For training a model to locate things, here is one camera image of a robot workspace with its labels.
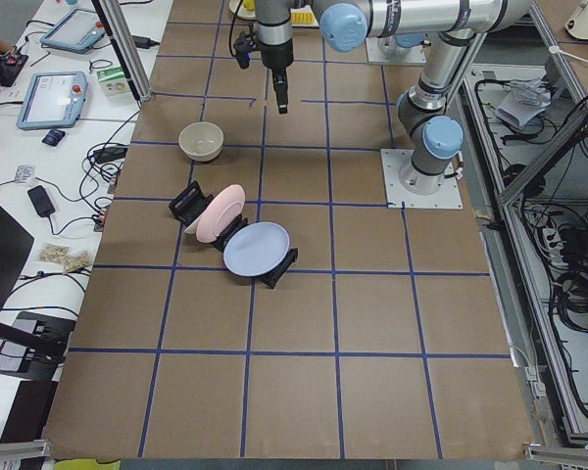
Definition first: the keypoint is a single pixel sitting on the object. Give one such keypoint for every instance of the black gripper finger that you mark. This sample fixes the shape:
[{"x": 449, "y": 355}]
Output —
[{"x": 280, "y": 88}]

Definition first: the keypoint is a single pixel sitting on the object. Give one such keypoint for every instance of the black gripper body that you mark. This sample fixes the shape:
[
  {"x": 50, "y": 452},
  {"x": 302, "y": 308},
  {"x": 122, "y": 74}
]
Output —
[{"x": 276, "y": 56}]

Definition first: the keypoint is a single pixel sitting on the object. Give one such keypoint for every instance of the yellow sliced bread loaf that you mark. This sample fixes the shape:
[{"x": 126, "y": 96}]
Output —
[{"x": 303, "y": 18}]

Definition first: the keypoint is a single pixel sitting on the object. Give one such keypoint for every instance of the blue round plate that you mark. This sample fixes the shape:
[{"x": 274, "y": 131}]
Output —
[{"x": 256, "y": 249}]

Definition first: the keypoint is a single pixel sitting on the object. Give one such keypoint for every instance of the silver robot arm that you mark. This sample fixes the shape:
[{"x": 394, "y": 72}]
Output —
[{"x": 453, "y": 28}]

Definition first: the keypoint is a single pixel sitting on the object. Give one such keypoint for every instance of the white round plate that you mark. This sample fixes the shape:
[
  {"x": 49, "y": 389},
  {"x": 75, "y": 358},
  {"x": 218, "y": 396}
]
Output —
[{"x": 237, "y": 7}]

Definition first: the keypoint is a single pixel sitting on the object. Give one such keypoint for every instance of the pink round plate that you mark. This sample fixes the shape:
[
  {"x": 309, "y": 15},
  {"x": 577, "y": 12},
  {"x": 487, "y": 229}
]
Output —
[{"x": 220, "y": 212}]

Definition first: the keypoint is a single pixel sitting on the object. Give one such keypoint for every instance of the cream round plate in rack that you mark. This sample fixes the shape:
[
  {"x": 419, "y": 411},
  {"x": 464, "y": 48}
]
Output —
[{"x": 191, "y": 227}]

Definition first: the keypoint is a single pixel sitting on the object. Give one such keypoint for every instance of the cream ceramic bowl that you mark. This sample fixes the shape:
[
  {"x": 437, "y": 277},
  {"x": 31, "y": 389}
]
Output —
[{"x": 201, "y": 141}]

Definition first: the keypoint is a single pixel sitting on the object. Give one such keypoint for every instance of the black power adapter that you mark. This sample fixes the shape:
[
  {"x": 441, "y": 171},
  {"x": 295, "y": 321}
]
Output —
[{"x": 143, "y": 42}]

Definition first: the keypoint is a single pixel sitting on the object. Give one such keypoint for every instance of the black dish rack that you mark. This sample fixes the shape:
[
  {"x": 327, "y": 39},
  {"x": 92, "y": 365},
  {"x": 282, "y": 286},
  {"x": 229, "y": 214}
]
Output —
[{"x": 190, "y": 204}]

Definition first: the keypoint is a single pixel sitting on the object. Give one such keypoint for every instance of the green and white box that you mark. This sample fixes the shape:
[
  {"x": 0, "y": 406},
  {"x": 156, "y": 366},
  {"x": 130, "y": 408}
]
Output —
[{"x": 112, "y": 81}]

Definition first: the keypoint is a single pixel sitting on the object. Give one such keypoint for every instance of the blue teach pendant far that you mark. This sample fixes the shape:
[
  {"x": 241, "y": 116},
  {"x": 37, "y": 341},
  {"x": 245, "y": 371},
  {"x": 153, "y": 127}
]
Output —
[{"x": 77, "y": 32}]

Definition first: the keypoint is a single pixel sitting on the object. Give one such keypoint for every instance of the blue teach pendant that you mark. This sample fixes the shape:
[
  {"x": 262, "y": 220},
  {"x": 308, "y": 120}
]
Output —
[
  {"x": 77, "y": 32},
  {"x": 53, "y": 100}
]

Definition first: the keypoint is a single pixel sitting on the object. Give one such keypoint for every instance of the blue teach pendant near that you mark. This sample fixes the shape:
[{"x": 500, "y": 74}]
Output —
[{"x": 53, "y": 100}]

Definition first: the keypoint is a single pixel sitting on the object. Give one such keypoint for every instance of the black smartphone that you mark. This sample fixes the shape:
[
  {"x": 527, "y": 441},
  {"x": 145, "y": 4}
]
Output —
[{"x": 41, "y": 201}]

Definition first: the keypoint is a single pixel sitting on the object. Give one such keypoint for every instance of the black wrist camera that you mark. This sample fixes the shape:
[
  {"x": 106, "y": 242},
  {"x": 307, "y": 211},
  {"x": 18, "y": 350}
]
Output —
[{"x": 243, "y": 46}]

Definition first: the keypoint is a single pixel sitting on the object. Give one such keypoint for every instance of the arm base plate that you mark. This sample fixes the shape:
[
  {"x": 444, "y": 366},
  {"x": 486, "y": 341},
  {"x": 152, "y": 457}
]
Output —
[
  {"x": 405, "y": 188},
  {"x": 396, "y": 50}
]

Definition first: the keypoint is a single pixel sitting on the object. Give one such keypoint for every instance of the aluminium frame post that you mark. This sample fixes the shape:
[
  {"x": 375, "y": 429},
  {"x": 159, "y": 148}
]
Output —
[{"x": 111, "y": 15}]

